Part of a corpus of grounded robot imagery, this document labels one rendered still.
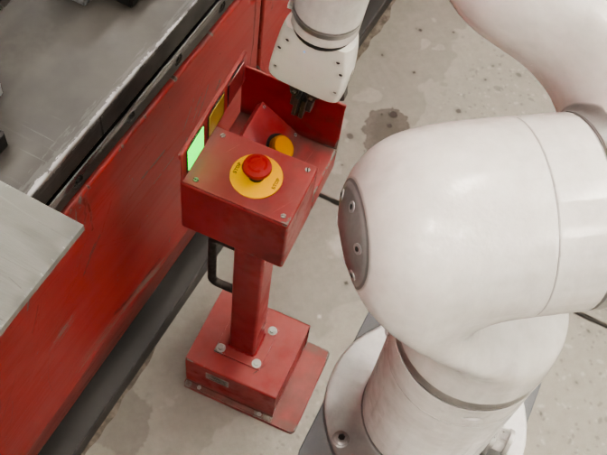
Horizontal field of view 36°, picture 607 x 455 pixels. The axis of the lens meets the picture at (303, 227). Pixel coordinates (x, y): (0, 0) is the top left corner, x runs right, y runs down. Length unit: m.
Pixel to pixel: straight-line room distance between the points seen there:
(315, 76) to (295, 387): 0.93
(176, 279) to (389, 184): 1.52
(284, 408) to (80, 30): 0.95
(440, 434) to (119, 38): 0.74
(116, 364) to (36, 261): 0.99
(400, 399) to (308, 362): 1.23
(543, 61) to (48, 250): 0.55
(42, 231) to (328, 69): 0.40
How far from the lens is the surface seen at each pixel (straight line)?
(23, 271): 0.94
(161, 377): 1.96
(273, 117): 1.37
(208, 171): 1.25
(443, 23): 2.58
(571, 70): 0.58
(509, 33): 0.58
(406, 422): 0.76
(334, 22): 1.06
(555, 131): 0.53
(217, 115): 1.27
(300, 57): 1.15
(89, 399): 1.90
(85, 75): 1.24
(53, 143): 1.18
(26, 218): 0.97
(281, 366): 1.84
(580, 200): 0.51
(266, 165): 1.23
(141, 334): 1.94
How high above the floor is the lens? 1.82
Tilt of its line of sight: 59 degrees down
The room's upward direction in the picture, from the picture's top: 10 degrees clockwise
